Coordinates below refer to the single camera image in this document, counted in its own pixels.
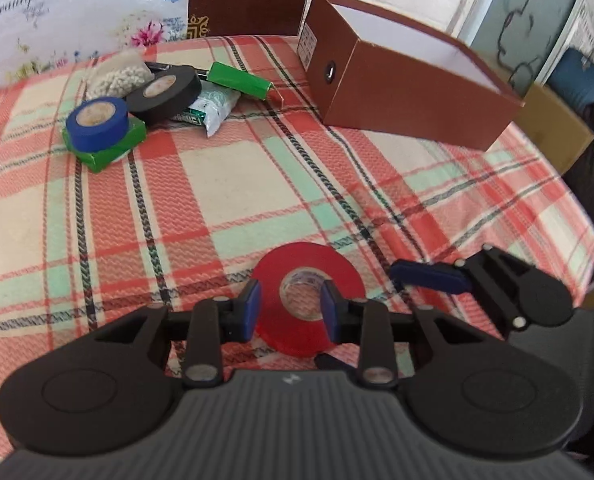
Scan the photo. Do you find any red tape roll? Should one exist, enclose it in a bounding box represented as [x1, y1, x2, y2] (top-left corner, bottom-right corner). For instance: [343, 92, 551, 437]
[251, 242, 365, 358]

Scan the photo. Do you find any green cardboard box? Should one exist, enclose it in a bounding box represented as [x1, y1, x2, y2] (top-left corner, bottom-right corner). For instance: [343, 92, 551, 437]
[62, 116, 147, 174]

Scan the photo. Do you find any blue tape roll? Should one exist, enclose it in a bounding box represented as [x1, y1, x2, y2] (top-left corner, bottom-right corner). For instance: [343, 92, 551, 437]
[66, 96, 129, 153]

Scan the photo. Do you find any green white snack packet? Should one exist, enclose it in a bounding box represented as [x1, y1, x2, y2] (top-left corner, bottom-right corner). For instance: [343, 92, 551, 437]
[172, 80, 241, 138]

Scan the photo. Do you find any black tape roll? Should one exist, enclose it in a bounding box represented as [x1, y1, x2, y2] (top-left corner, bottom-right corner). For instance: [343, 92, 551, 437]
[126, 65, 201, 126]

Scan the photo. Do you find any bag of white beads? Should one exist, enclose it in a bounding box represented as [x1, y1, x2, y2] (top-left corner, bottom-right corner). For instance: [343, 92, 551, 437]
[85, 49, 154, 100]

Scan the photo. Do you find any tan cardboard box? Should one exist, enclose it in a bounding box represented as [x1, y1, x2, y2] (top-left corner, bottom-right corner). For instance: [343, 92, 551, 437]
[514, 84, 594, 176]

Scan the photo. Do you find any plaid bed blanket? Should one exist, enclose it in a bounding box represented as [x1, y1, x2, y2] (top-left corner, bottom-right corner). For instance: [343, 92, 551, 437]
[0, 37, 594, 460]

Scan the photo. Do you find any brown cardboard shoe box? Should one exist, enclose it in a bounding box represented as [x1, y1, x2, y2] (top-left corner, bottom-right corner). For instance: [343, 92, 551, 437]
[297, 0, 523, 151]

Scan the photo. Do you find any floral white pillow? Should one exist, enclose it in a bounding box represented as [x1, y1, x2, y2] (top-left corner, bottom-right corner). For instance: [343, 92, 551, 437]
[0, 0, 189, 88]

